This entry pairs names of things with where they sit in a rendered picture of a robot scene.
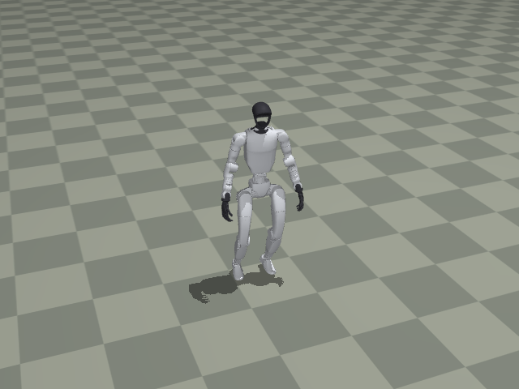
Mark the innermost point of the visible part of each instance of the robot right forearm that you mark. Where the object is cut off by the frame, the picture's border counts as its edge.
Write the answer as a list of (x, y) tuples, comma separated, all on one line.
[(228, 179)]

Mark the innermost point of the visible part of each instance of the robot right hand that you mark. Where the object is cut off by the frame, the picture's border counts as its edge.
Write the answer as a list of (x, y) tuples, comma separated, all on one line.
[(225, 207)]

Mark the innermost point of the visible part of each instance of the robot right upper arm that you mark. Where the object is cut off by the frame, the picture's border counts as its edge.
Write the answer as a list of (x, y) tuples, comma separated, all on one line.
[(238, 140)]

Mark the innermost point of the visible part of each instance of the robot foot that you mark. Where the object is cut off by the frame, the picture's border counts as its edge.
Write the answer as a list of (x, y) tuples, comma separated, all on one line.
[(268, 267), (237, 271)]

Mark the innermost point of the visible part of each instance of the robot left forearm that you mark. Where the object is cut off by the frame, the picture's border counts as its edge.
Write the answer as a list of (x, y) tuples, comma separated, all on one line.
[(294, 176)]

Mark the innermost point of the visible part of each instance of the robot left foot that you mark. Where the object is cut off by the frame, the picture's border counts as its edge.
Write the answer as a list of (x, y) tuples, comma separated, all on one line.
[(268, 267)]

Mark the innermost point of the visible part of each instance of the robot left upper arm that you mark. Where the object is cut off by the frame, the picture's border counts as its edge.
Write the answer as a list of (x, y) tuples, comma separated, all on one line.
[(283, 138)]

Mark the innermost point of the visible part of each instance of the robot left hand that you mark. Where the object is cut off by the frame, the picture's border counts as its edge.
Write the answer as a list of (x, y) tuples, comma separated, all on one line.
[(300, 195)]

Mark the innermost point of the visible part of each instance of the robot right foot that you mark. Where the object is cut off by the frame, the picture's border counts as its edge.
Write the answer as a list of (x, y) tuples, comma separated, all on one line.
[(237, 271)]

